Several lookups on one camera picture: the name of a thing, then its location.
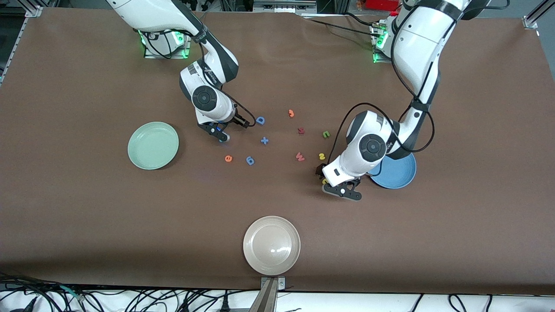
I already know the blue plate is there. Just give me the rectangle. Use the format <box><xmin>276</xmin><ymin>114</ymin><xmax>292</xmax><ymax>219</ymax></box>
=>
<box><xmin>369</xmin><ymin>152</ymin><xmax>417</xmax><ymax>189</ymax></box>

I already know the beige plate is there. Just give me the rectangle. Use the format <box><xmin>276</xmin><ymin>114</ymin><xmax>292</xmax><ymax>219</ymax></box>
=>
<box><xmin>243</xmin><ymin>216</ymin><xmax>301</xmax><ymax>276</ymax></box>

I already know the pale green plate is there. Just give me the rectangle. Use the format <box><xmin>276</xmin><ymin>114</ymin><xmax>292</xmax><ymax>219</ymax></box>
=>
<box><xmin>127</xmin><ymin>121</ymin><xmax>180</xmax><ymax>170</ymax></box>

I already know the red box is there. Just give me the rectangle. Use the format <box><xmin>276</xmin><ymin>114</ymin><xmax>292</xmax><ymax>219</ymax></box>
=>
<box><xmin>366</xmin><ymin>0</ymin><xmax>402</xmax><ymax>10</ymax></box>

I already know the brown table cover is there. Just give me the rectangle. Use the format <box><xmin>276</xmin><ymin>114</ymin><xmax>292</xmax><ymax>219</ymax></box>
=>
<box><xmin>0</xmin><ymin>8</ymin><xmax>555</xmax><ymax>296</ymax></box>

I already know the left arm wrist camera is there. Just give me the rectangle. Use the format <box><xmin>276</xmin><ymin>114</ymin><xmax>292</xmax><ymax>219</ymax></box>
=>
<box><xmin>322</xmin><ymin>179</ymin><xmax>363</xmax><ymax>202</ymax></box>

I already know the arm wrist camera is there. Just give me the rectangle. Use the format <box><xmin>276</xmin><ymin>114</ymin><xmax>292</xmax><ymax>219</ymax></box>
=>
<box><xmin>197</xmin><ymin>123</ymin><xmax>231</xmax><ymax>143</ymax></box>
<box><xmin>322</xmin><ymin>179</ymin><xmax>363</xmax><ymax>202</ymax></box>

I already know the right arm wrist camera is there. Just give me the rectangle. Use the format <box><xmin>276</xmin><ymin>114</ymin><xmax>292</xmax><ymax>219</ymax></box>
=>
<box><xmin>197</xmin><ymin>123</ymin><xmax>231</xmax><ymax>143</ymax></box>

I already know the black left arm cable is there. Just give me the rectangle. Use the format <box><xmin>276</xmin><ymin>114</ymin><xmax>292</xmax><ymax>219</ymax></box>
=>
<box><xmin>327</xmin><ymin>4</ymin><xmax>435</xmax><ymax>163</ymax></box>

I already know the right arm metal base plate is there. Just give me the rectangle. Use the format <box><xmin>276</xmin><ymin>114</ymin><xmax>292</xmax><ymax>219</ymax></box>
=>
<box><xmin>144</xmin><ymin>17</ymin><xmax>193</xmax><ymax>59</ymax></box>

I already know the silver frame rail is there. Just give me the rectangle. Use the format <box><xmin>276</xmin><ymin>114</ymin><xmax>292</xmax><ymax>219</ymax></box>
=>
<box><xmin>254</xmin><ymin>0</ymin><xmax>317</xmax><ymax>13</ymax></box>

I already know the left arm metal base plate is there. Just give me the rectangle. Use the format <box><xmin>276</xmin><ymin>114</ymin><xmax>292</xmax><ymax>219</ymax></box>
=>
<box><xmin>371</xmin><ymin>22</ymin><xmax>393</xmax><ymax>65</ymax></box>

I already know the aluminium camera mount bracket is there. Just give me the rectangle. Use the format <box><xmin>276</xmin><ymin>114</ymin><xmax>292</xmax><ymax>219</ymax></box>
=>
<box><xmin>249</xmin><ymin>276</ymin><xmax>287</xmax><ymax>312</ymax></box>

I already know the black table cable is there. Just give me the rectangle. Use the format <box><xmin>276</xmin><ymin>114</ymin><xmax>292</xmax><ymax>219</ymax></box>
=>
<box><xmin>343</xmin><ymin>12</ymin><xmax>380</xmax><ymax>30</ymax></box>
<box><xmin>309</xmin><ymin>18</ymin><xmax>375</xmax><ymax>37</ymax></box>

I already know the aluminium frame post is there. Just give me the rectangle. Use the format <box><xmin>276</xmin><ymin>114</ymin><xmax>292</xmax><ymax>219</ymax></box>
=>
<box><xmin>522</xmin><ymin>0</ymin><xmax>555</xmax><ymax>30</ymax></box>
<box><xmin>0</xmin><ymin>5</ymin><xmax>44</xmax><ymax>85</ymax></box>

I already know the teal floor cable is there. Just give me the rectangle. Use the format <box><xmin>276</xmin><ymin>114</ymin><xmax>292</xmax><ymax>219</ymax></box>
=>
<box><xmin>59</xmin><ymin>285</ymin><xmax>83</xmax><ymax>300</ymax></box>

